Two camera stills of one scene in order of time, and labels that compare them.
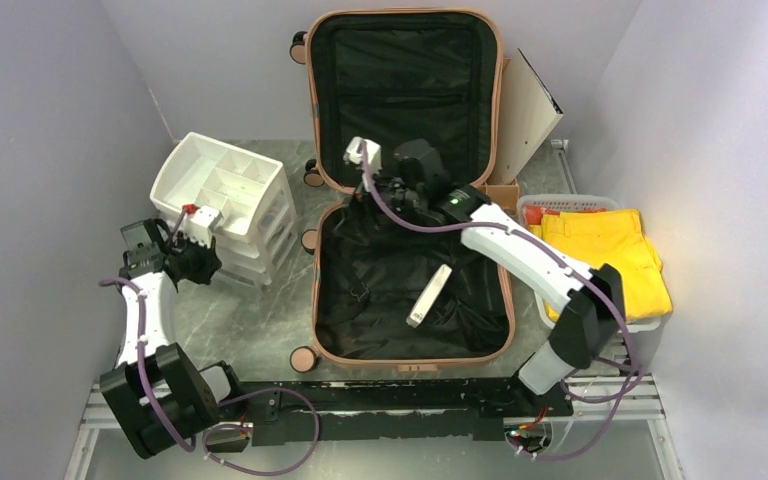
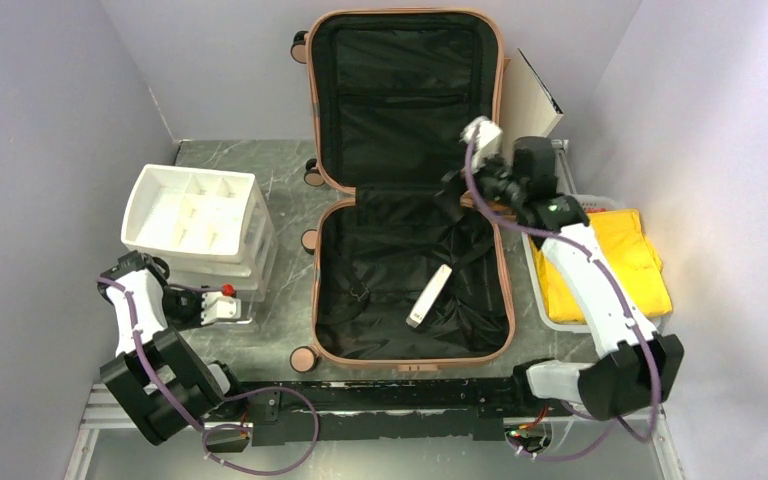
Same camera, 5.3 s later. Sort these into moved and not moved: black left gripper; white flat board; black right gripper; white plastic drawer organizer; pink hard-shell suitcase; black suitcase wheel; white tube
Moved: white plastic drawer organizer; black left gripper; black right gripper
Not moved: black suitcase wheel; white flat board; white tube; pink hard-shell suitcase
